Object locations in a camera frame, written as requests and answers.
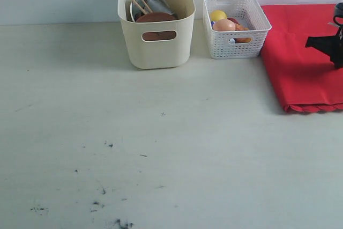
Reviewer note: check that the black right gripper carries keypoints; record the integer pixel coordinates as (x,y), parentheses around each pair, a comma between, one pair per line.
(329,45)

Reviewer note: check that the red tablecloth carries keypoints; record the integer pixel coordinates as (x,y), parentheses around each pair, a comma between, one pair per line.
(304,79)

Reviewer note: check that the orange fried chicken piece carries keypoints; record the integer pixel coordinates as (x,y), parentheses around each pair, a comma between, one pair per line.
(239,27)

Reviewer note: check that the red toy sausage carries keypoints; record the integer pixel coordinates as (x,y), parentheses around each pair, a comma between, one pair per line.
(233,20)

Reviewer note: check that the brown egg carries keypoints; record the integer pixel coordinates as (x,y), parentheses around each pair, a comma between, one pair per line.
(223,25)

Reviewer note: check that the yellow lemon with sticker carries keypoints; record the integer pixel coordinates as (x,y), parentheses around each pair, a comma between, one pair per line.
(217,15)

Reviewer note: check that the brown wooden plate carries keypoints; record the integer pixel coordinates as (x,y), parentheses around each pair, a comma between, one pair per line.
(155,17)

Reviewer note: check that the stainless steel cup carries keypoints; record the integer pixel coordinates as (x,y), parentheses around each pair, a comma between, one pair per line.
(158,6)

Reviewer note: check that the white ceramic bowl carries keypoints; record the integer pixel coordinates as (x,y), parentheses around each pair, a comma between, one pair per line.
(135,12)

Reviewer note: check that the wooden chopstick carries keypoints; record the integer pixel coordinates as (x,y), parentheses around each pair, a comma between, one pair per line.
(147,6)
(138,6)

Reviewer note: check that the yellow toy cheese wedge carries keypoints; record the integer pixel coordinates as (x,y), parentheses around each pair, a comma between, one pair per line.
(242,40)

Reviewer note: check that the white perforated plastic basket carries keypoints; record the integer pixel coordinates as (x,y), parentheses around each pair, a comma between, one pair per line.
(249,14)

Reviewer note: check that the cream plastic bin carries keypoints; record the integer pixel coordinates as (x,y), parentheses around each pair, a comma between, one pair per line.
(161,44)

